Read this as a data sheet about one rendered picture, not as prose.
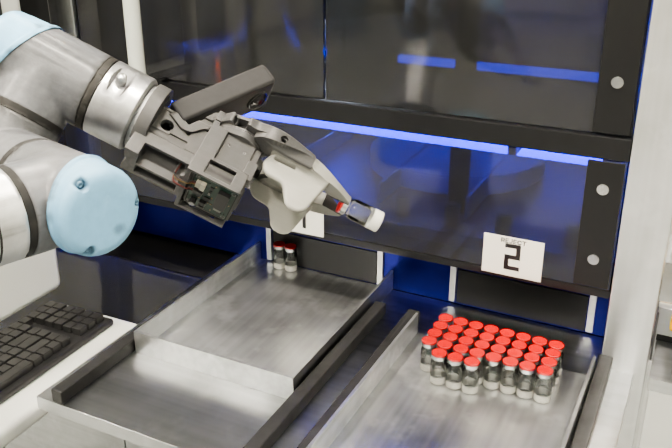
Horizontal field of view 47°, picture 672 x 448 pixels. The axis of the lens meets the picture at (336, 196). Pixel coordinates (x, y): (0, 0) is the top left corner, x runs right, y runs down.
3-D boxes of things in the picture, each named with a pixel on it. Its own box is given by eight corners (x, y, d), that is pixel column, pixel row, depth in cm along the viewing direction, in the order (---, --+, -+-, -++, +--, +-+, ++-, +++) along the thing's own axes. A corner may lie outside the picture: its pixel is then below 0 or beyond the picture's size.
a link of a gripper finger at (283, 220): (314, 261, 78) (233, 216, 76) (333, 215, 81) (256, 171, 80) (327, 249, 75) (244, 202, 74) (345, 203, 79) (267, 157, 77)
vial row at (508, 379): (423, 362, 109) (424, 333, 107) (552, 397, 102) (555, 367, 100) (417, 370, 107) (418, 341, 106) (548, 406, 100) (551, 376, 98)
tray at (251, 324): (259, 258, 140) (258, 241, 139) (392, 289, 130) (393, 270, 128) (135, 352, 112) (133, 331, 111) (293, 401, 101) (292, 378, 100)
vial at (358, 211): (387, 209, 78) (349, 190, 77) (381, 226, 76) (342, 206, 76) (379, 219, 79) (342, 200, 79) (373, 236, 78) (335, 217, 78)
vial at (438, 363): (432, 374, 106) (434, 345, 105) (448, 379, 105) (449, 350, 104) (427, 383, 104) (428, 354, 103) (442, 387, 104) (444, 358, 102)
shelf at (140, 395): (236, 263, 143) (236, 253, 142) (638, 357, 114) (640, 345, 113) (38, 408, 103) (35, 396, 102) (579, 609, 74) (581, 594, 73)
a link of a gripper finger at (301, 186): (334, 240, 74) (245, 200, 73) (353, 193, 77) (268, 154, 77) (343, 225, 71) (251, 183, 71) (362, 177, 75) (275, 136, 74)
